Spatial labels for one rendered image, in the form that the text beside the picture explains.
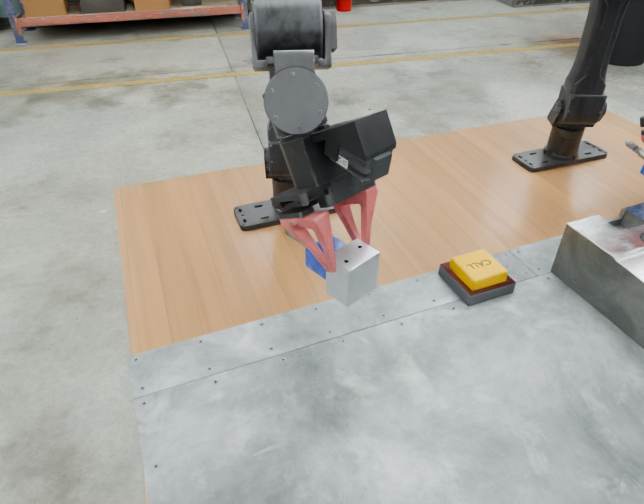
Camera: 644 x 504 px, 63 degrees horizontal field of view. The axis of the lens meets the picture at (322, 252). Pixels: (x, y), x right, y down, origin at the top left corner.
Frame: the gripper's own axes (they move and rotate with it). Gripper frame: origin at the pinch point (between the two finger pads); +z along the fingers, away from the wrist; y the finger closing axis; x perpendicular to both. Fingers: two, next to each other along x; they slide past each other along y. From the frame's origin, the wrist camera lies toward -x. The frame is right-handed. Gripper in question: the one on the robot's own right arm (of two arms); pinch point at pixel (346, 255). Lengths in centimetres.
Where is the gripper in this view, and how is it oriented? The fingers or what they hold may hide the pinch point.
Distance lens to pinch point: 59.6
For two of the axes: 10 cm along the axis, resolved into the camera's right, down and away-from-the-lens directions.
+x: -6.0, -0.1, 8.0
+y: 7.3, -4.1, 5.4
